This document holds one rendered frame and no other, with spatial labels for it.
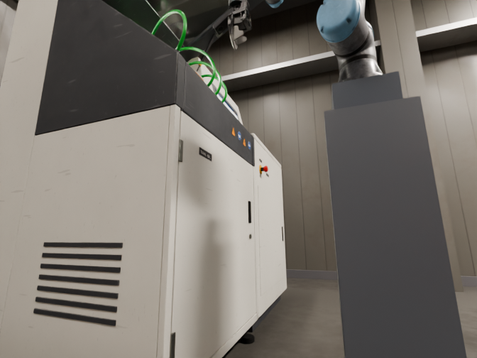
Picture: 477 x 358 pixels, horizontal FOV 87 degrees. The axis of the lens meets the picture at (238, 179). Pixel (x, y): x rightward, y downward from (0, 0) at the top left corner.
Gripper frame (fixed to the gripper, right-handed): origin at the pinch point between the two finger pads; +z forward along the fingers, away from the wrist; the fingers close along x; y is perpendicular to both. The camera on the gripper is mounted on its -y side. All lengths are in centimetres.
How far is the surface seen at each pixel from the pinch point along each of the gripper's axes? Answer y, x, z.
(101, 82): -31, -36, 29
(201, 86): -2.2, -22.4, 30.0
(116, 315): -16, -38, 95
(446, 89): 143, 204, -55
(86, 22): -41, -36, 3
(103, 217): -23, -37, 72
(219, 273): -2, -9, 90
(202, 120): -2.2, -21.3, 41.3
